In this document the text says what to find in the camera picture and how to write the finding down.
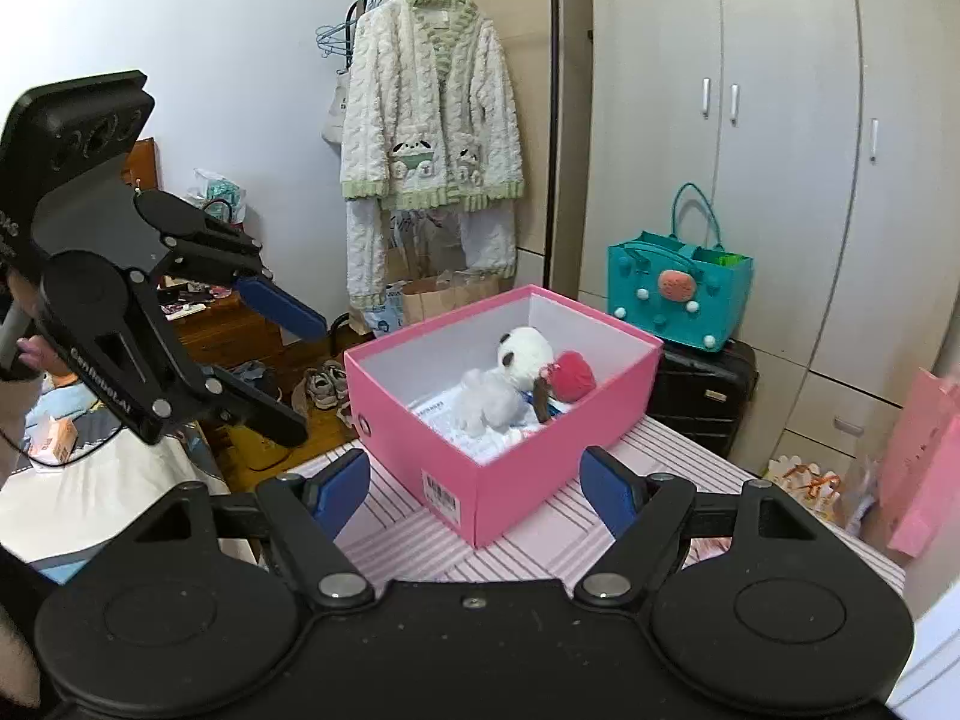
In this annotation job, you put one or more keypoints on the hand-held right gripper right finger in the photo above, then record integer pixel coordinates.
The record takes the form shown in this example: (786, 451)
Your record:
(607, 491)

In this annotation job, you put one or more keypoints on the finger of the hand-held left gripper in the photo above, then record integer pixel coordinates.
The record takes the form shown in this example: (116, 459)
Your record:
(255, 409)
(289, 311)

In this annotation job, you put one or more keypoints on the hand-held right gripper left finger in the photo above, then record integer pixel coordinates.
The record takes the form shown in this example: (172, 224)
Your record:
(341, 491)

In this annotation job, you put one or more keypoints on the pink cardboard box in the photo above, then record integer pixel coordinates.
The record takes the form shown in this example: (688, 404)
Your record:
(525, 480)

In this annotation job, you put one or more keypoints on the red fuzzy plush ball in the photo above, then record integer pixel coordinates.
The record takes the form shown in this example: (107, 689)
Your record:
(574, 375)

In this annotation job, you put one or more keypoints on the person's left hand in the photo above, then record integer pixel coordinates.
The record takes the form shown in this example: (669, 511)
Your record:
(37, 356)

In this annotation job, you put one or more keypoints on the grey sneaker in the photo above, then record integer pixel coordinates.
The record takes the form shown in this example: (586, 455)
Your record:
(339, 381)
(311, 390)

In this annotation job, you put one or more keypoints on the wooden cabinet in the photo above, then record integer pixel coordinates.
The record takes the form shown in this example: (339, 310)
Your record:
(225, 330)

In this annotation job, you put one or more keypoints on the pink striped tablecloth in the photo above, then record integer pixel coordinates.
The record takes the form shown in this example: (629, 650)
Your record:
(525, 562)

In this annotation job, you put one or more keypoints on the white paper sheet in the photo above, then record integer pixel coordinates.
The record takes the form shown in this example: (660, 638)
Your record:
(442, 416)

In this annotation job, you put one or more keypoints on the black suitcase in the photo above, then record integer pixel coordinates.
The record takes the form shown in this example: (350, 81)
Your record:
(697, 397)

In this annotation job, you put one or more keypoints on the clear plastic bag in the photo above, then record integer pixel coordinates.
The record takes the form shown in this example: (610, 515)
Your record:
(217, 195)

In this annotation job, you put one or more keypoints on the brown paper bag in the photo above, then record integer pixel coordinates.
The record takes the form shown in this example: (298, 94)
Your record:
(435, 300)

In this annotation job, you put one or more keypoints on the white orange packet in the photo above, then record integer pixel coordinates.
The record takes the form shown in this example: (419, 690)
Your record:
(810, 484)

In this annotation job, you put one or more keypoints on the small orange box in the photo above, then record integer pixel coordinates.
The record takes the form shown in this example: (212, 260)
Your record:
(54, 441)

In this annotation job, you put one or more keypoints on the white tote bag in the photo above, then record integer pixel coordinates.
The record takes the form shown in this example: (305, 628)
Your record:
(336, 112)

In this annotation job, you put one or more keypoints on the white fluffy pants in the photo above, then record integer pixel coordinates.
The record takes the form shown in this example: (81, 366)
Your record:
(487, 240)

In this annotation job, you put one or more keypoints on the teal felt bag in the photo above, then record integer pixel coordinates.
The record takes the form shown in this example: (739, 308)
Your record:
(712, 300)

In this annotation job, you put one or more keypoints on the white knit cardigan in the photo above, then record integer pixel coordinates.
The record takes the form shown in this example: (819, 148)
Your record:
(420, 112)

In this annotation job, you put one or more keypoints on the blue clothes hangers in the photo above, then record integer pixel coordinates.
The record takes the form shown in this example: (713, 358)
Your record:
(334, 41)

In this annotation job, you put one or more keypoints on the pink paper bag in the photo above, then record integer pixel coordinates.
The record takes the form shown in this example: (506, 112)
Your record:
(922, 465)

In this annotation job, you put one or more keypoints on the black clothes rack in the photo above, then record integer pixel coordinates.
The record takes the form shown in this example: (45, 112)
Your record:
(556, 90)

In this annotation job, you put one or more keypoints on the white appliance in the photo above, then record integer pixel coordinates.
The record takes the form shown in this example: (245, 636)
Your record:
(937, 652)

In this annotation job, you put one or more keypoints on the beige wardrobe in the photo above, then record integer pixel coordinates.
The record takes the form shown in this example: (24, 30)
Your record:
(787, 165)

